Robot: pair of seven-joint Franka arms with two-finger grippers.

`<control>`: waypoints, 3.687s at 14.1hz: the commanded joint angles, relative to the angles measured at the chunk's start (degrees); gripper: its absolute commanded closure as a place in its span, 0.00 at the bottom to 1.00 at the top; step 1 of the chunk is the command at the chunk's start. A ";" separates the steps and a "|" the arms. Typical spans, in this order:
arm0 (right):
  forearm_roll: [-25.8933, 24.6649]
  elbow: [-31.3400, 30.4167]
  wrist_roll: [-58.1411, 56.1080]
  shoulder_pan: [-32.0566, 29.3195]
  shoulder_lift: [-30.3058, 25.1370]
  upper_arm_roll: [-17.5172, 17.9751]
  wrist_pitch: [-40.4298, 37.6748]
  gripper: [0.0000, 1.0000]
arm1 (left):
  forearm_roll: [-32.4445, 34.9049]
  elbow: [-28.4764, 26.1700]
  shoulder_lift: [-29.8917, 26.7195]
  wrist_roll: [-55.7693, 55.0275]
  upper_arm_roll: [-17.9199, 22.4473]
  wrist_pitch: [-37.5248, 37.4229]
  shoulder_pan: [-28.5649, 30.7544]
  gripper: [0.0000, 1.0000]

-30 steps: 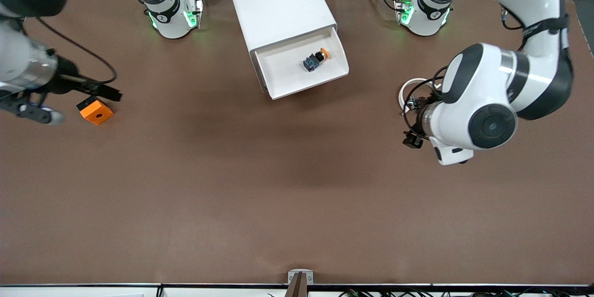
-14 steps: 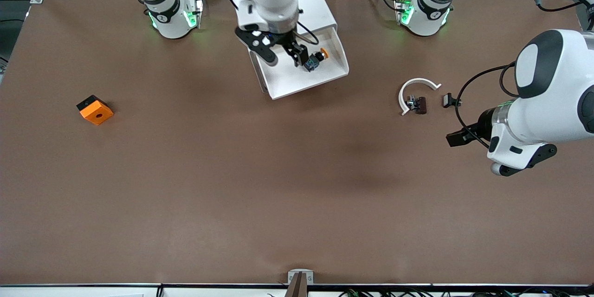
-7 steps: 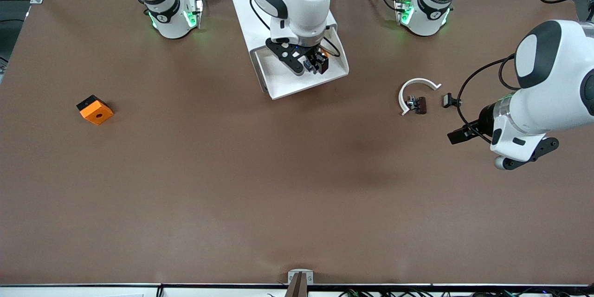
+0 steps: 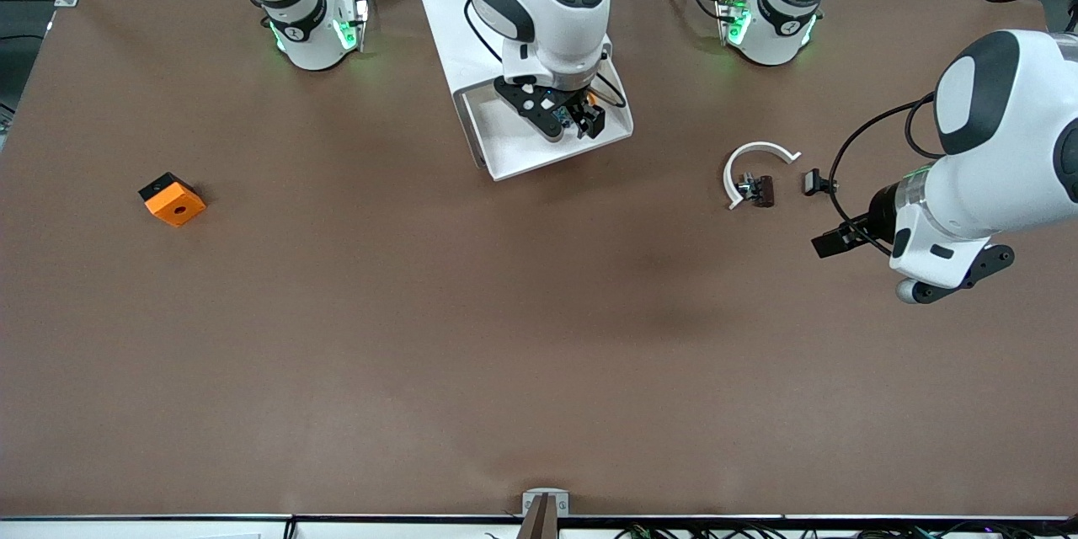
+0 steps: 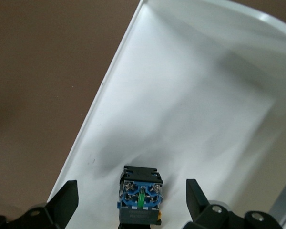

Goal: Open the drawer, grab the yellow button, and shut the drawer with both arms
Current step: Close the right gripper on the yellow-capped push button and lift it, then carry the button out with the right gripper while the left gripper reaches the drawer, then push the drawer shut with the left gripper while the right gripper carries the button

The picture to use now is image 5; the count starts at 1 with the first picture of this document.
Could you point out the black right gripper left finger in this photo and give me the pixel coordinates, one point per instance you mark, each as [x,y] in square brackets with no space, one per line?
[62,205]

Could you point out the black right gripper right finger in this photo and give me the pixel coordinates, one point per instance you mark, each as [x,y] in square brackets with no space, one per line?
[202,212]

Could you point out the orange-capped push button switch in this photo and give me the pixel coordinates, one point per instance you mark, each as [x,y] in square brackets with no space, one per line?
[139,190]

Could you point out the white plastic drawer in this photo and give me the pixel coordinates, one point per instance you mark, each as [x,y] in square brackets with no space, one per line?
[181,95]

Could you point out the white drawer cabinet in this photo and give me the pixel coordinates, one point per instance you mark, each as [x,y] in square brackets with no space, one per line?
[282,198]

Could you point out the brown paper table cover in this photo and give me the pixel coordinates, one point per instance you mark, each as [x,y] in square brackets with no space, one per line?
[38,95]

